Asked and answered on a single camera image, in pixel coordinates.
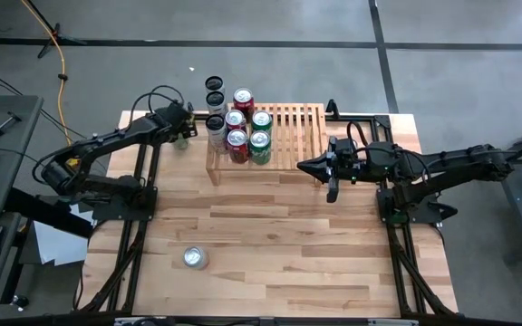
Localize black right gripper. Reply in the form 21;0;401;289
296;153;367;205

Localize green soda can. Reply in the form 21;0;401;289
171;133;190;151
250;109;274;135
247;129;273;167

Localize tall white Celsius can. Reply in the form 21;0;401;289
204;74;226;94
205;90;228;117
204;113;230;156

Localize red Coca-Cola can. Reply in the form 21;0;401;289
232;86;256;120
226;129;250;165
224;109;247;133

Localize wooden slatted shelf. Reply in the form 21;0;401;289
205;101;328;187

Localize black tripod stand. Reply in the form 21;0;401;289
24;0;88;60

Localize grey office desk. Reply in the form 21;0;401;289
0;93;44;321

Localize white paper sheet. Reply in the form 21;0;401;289
33;203;91;267

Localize black caster wheel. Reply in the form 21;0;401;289
10;293;31;312

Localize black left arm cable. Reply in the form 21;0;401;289
32;83;186;182

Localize yellow hanging cable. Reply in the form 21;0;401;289
19;0;75;167

